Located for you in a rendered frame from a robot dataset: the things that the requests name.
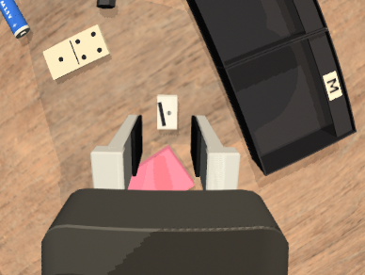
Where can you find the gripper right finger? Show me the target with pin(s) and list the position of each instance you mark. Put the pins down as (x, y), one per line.
(217, 166)

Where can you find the cream domino tile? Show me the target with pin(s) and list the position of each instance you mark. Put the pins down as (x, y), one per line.
(76, 52)

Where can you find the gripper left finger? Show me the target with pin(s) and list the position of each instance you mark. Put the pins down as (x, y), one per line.
(113, 165)

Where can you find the blue aa battery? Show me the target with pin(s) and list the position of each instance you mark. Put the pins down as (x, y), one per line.
(14, 18)

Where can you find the black rack of bins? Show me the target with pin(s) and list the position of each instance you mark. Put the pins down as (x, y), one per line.
(280, 94)

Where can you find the dark grey bolt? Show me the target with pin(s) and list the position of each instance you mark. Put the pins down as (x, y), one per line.
(106, 3)

